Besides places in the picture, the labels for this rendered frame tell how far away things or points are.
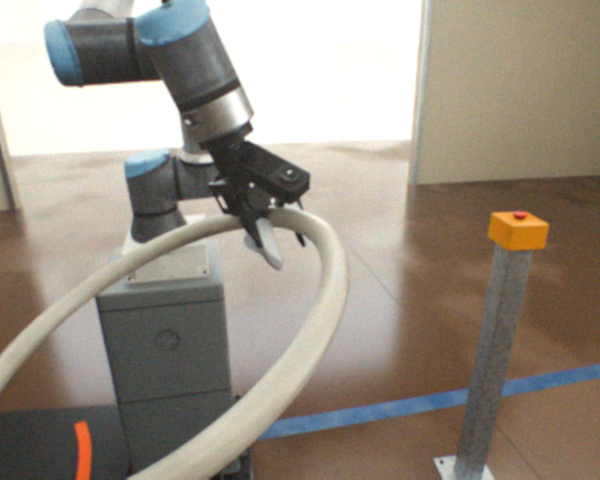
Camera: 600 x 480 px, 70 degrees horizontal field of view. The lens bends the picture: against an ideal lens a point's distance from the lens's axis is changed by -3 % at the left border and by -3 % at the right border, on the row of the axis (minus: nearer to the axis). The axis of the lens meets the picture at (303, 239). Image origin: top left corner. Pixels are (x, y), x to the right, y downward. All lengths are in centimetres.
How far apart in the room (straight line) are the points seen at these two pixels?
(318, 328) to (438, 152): 582
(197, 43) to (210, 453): 43
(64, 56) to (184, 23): 20
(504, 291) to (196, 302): 96
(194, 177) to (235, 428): 115
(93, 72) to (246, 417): 52
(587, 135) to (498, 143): 148
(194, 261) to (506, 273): 97
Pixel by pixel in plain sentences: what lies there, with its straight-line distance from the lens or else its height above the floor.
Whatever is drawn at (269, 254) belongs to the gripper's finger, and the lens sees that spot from 63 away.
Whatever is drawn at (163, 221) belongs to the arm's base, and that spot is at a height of 103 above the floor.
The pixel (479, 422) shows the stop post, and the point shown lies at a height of 33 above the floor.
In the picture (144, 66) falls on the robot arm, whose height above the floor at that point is 150.
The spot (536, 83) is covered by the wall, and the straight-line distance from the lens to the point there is 683.
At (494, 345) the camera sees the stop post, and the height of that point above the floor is 66.
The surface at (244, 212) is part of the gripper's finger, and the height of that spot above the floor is 131.
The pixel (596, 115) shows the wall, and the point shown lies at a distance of 760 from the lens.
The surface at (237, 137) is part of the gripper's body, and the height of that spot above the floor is 141.
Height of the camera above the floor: 150
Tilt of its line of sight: 22 degrees down
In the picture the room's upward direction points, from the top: straight up
